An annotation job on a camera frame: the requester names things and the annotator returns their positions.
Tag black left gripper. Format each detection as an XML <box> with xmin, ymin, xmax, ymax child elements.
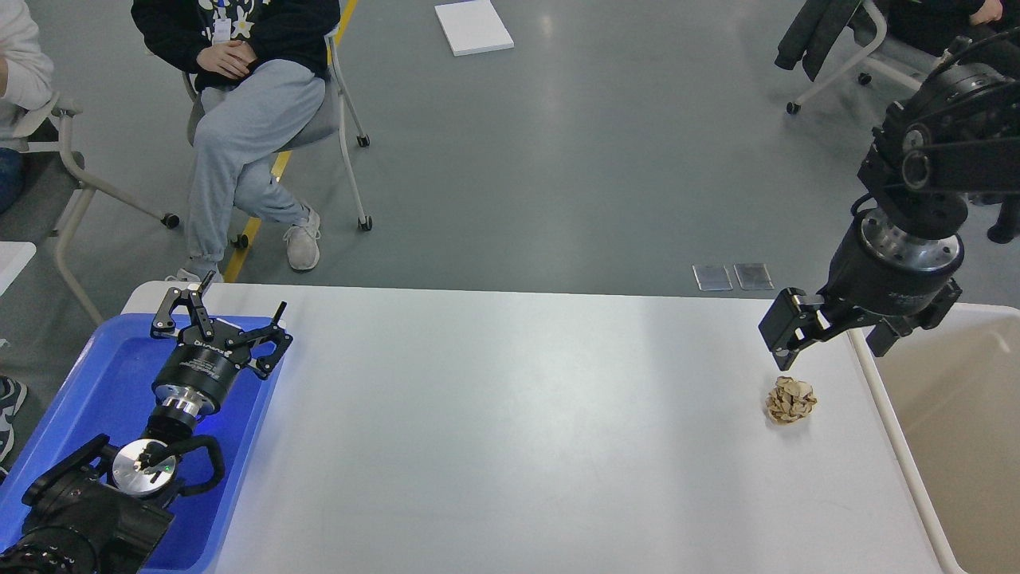
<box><xmin>151</xmin><ymin>271</ymin><xmax>294</xmax><ymax>417</ymax></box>

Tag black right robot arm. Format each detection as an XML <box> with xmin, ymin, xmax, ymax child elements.
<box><xmin>759</xmin><ymin>29</ymin><xmax>1019</xmax><ymax>371</ymax></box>

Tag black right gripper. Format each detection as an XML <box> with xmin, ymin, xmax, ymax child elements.
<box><xmin>759</xmin><ymin>210</ymin><xmax>964</xmax><ymax>372</ymax></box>

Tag right metal floor plate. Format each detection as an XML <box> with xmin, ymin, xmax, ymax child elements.
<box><xmin>733</xmin><ymin>264</ymin><xmax>775</xmax><ymax>291</ymax></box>

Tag metal floor plate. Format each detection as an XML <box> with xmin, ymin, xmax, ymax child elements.
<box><xmin>692</xmin><ymin>265</ymin><xmax>733</xmax><ymax>292</ymax></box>
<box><xmin>733</xmin><ymin>264</ymin><xmax>775</xmax><ymax>291</ymax></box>

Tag seated person black clothes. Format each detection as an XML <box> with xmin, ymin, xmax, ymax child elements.
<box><xmin>888</xmin><ymin>1</ymin><xmax>1018</xmax><ymax>55</ymax></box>

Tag white table edge left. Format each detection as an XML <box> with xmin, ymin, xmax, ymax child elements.
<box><xmin>0</xmin><ymin>241</ymin><xmax>37</xmax><ymax>295</ymax></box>

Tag person in white top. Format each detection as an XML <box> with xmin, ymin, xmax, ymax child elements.
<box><xmin>1</xmin><ymin>1</ymin><xmax>53</xmax><ymax>212</ymax></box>

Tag white flat box on floor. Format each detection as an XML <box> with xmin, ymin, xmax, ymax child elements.
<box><xmin>434</xmin><ymin>1</ymin><xmax>515</xmax><ymax>56</ymax></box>

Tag seated person grey pants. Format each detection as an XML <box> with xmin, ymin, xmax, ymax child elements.
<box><xmin>131</xmin><ymin>0</ymin><xmax>342</xmax><ymax>284</ymax></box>

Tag grey chair under person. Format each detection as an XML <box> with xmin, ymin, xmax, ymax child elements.
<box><xmin>182</xmin><ymin>24</ymin><xmax>374</xmax><ymax>250</ymax></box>

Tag beige plastic bin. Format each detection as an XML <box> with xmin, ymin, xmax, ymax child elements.
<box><xmin>849</xmin><ymin>304</ymin><xmax>1019</xmax><ymax>573</ymax></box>

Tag grey office chair left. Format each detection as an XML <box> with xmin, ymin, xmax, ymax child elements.
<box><xmin>2</xmin><ymin>93</ymin><xmax>179</xmax><ymax>324</ymax></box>

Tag grey chair top right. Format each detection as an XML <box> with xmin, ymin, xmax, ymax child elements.
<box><xmin>786</xmin><ymin>1</ymin><xmax>936</xmax><ymax>114</ymax></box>

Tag dark jacket on chair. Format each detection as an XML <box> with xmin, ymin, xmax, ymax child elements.
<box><xmin>775</xmin><ymin>0</ymin><xmax>860</xmax><ymax>81</ymax></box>

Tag blue plastic tray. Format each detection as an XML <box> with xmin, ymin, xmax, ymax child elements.
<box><xmin>1</xmin><ymin>313</ymin><xmax>278</xmax><ymax>573</ymax></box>

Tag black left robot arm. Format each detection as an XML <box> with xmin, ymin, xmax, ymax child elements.
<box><xmin>2</xmin><ymin>282</ymin><xmax>292</xmax><ymax>573</ymax></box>

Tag brown paper ball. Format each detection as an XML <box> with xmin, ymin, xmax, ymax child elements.
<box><xmin>766</xmin><ymin>375</ymin><xmax>818</xmax><ymax>425</ymax></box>

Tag left metal floor plate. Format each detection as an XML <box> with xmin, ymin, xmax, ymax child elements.
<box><xmin>692</xmin><ymin>265</ymin><xmax>733</xmax><ymax>292</ymax></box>

